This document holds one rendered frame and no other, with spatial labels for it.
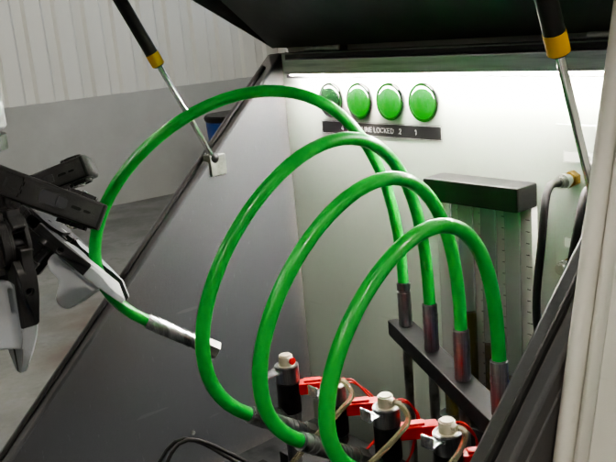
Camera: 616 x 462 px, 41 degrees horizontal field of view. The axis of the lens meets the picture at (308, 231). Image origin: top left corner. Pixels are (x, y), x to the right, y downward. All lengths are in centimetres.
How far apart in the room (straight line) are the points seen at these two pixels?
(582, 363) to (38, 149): 693
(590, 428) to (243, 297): 71
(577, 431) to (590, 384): 4
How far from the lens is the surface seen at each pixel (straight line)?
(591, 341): 69
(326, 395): 66
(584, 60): 91
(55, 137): 749
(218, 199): 123
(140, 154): 93
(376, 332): 125
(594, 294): 69
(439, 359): 98
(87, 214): 75
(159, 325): 98
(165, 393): 125
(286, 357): 94
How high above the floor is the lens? 150
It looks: 14 degrees down
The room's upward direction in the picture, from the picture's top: 5 degrees counter-clockwise
